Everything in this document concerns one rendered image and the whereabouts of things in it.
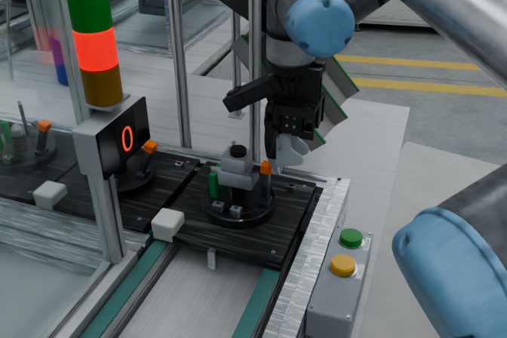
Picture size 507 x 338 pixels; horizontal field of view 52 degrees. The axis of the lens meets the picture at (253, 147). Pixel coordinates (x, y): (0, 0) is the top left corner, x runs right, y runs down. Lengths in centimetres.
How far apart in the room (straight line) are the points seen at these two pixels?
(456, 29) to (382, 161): 83
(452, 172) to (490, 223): 99
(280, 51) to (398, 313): 50
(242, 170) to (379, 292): 33
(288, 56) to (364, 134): 72
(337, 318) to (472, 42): 46
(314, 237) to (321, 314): 17
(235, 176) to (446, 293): 61
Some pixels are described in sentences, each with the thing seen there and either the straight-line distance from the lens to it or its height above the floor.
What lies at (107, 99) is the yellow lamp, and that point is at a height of 127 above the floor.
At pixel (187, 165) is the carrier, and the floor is 97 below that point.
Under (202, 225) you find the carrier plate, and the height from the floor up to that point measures 97.
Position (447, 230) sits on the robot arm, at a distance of 38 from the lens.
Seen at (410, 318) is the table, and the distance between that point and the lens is 97.
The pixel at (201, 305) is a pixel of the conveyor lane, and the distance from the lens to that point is 88.
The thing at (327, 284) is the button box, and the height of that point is 96.
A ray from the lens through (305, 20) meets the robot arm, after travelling 62.
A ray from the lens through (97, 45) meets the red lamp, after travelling 68.
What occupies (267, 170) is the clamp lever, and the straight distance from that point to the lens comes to 90.
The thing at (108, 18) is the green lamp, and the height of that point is 137.
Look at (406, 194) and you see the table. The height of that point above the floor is 86.
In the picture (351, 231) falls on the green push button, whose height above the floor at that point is 97.
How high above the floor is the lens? 157
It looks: 32 degrees down
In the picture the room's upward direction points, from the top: straight up
